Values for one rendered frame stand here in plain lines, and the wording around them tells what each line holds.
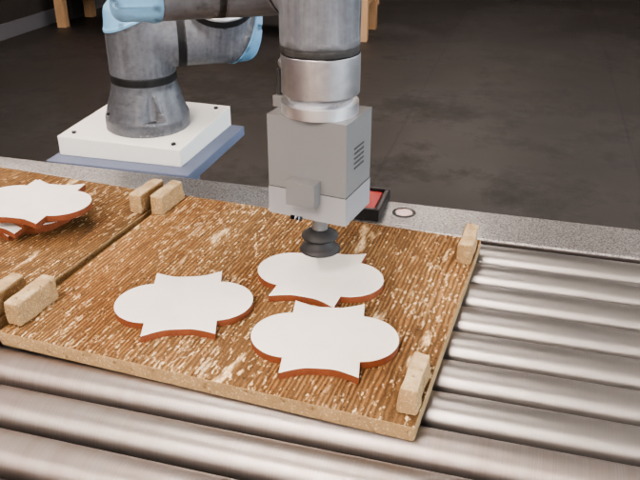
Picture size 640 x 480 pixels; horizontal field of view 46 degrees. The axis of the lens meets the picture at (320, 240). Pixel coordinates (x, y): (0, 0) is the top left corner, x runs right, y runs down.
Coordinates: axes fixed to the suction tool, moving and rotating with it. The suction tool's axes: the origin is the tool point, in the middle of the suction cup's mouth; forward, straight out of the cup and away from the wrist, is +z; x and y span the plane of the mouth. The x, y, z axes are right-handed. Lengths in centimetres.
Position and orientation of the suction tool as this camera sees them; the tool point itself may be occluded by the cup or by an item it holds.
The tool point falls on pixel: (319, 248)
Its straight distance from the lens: 79.0
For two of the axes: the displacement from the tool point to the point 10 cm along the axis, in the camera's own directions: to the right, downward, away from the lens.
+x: 4.2, -4.1, 8.1
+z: 0.0, 8.9, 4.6
